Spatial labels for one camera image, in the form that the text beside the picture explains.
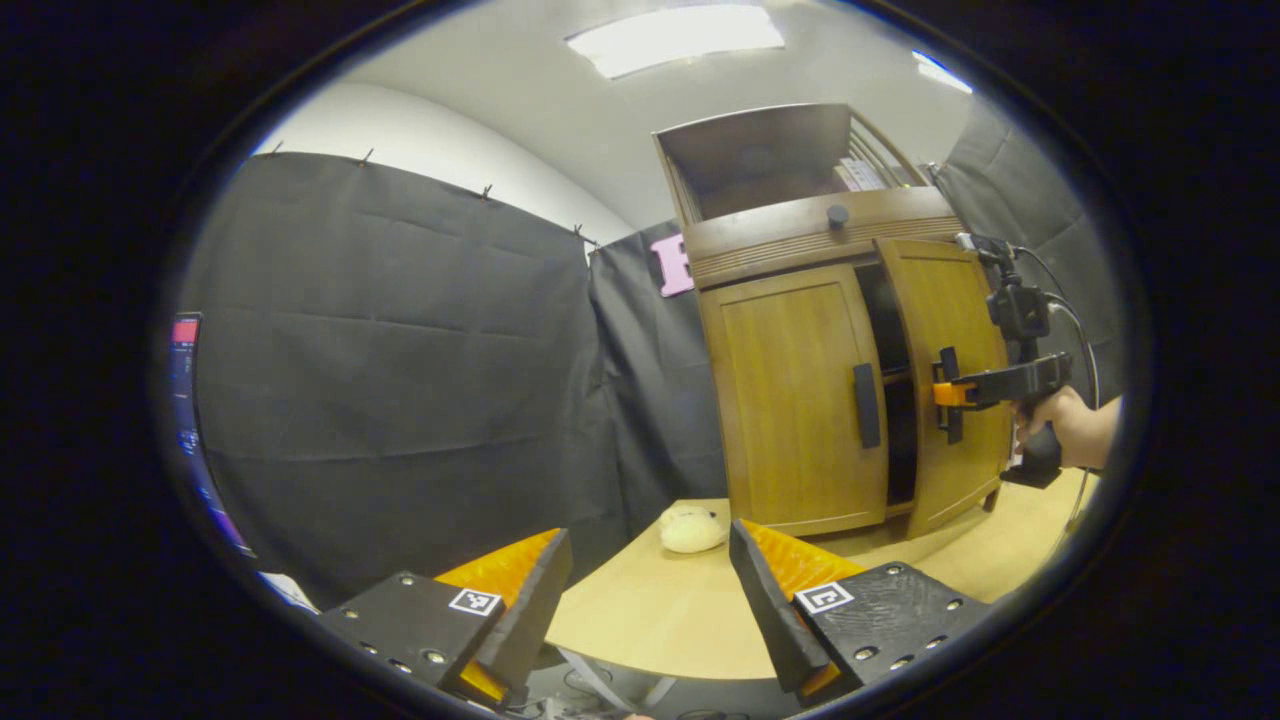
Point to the computer monitor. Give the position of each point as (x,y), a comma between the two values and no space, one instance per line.
(185,360)

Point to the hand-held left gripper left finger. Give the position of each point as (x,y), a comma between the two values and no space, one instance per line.
(530,620)

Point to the black backdrop cloth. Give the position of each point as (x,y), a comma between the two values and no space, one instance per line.
(400,350)

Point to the white paper sheet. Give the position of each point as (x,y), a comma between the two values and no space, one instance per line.
(290,592)

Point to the wooden double-door shoe cabinet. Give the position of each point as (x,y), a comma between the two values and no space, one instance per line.
(760,160)

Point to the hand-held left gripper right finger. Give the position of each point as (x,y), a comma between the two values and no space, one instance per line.
(770,620)

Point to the cream plush toy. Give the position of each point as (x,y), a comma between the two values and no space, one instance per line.
(692,528)

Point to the white shelf book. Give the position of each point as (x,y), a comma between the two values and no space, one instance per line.
(859,174)

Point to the wooden cabinet door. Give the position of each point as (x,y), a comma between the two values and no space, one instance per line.
(790,400)
(950,300)

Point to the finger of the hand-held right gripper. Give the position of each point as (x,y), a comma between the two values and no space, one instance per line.
(985,388)

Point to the black round drawer knob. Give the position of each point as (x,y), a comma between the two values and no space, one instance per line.
(838,215)

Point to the wooden cabinet drawer front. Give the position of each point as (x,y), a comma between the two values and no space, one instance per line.
(780,245)

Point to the ceiling light panel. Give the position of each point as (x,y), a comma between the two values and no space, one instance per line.
(940,72)
(675,38)

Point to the beige shelf book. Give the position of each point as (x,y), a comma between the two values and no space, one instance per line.
(843,176)

